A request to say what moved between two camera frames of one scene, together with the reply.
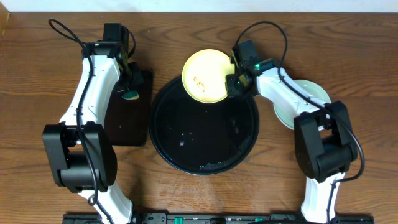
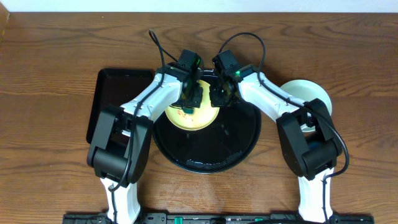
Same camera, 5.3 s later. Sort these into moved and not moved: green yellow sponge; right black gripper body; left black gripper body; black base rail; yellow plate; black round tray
Moved: left black gripper body; right black gripper body; green yellow sponge; yellow plate
Not moved: black round tray; black base rail
